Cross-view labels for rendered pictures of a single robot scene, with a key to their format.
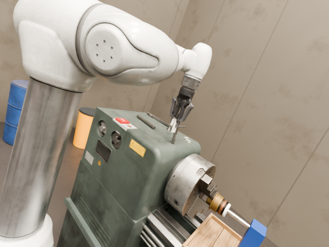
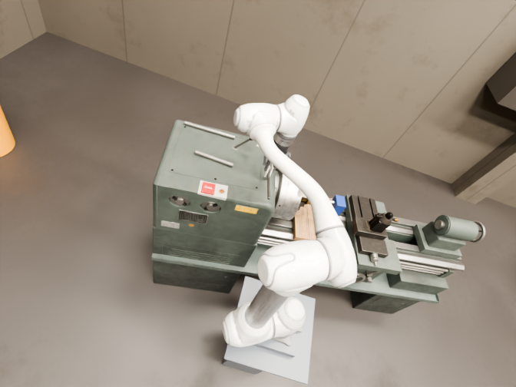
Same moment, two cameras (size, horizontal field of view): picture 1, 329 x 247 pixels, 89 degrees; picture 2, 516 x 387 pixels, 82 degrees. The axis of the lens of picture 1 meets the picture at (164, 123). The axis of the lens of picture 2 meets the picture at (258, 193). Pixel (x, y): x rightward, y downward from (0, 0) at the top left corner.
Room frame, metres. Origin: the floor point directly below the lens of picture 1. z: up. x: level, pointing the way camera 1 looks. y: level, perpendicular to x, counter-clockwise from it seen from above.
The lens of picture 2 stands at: (0.22, 0.73, 2.37)
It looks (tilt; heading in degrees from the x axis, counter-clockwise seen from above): 50 degrees down; 309
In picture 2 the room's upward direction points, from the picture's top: 24 degrees clockwise
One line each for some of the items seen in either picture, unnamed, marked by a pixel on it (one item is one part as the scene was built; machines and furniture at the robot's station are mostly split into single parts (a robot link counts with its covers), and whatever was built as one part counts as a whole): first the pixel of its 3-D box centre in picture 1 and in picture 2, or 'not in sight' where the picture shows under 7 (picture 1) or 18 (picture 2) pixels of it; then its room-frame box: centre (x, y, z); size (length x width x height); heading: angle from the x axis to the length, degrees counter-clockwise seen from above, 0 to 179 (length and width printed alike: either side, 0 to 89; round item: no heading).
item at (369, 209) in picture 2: not in sight; (367, 224); (0.49, -0.77, 0.95); 0.43 x 0.18 x 0.04; 146
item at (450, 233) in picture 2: not in sight; (448, 233); (0.18, -1.26, 1.01); 0.30 x 0.20 x 0.29; 56
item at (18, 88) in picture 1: (32, 113); not in sight; (2.32, 1.91, 0.43); 0.58 x 0.58 x 0.86
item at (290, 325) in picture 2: not in sight; (286, 315); (0.28, 0.07, 0.97); 0.18 x 0.16 x 0.22; 75
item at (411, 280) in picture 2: not in sight; (389, 273); (0.16, -1.25, 0.34); 0.44 x 0.40 x 0.68; 146
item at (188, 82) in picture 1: (190, 83); (284, 135); (0.86, -0.05, 1.59); 0.09 x 0.09 x 0.06
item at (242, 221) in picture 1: (237, 218); not in sight; (0.70, -0.48, 1.08); 0.13 x 0.07 x 0.07; 56
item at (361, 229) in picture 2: not in sight; (369, 228); (0.45, -0.71, 1.00); 0.20 x 0.10 x 0.05; 56
